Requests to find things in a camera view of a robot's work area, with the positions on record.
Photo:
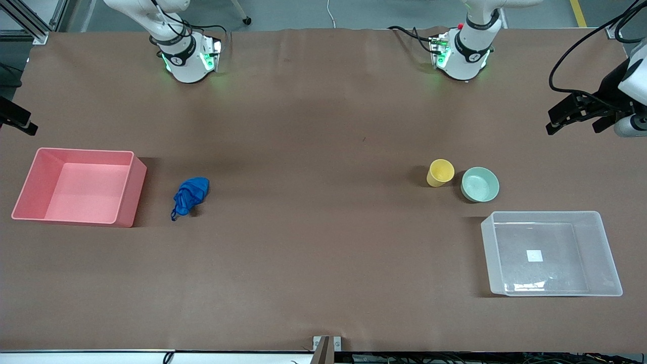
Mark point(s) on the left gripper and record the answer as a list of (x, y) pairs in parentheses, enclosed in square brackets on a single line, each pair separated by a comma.
[(608, 94)]

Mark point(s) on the mint green bowl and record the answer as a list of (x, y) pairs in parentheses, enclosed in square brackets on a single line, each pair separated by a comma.
[(480, 184)]

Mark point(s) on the yellow plastic cup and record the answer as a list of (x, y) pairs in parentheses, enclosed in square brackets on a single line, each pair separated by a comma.
[(440, 173)]

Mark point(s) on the blue cloth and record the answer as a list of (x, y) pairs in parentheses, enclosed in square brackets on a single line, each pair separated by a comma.
[(191, 194)]

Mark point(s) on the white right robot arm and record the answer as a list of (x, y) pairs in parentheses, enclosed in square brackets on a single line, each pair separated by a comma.
[(184, 63)]

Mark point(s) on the pink plastic box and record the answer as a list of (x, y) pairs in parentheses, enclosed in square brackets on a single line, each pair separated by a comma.
[(83, 189)]

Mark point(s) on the clear plastic box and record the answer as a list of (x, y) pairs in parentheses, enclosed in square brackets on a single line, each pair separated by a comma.
[(551, 253)]

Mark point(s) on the white square label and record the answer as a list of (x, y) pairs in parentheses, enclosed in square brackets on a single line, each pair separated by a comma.
[(535, 256)]

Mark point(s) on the black caster wheel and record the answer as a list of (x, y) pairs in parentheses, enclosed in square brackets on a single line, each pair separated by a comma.
[(247, 20)]

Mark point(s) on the metal corner bracket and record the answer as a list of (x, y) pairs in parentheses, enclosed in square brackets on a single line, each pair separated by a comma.
[(612, 33)]

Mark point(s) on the aluminium frame profile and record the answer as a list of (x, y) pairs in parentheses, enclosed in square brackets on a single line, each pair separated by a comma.
[(30, 23)]

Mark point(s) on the white table edge rail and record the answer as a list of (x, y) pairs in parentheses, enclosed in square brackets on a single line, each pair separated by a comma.
[(101, 357)]

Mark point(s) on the metal table edge bracket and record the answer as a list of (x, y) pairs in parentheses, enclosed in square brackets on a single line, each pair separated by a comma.
[(326, 346)]

